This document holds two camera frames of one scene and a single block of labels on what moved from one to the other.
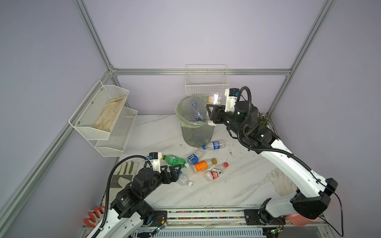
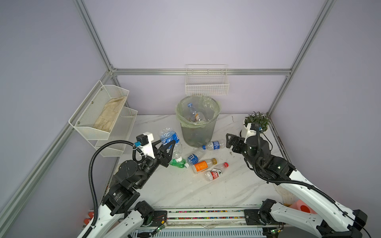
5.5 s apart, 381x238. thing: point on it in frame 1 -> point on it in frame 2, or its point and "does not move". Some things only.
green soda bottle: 172,160 does not move
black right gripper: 215,112 -> 237,140
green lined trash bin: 193,114 does not move
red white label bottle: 216,171 does not move
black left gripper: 173,176 -> 164,156
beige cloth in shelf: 108,114 does not move
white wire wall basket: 205,80 does not move
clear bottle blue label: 183,180 -> 167,136
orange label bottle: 203,166 does not move
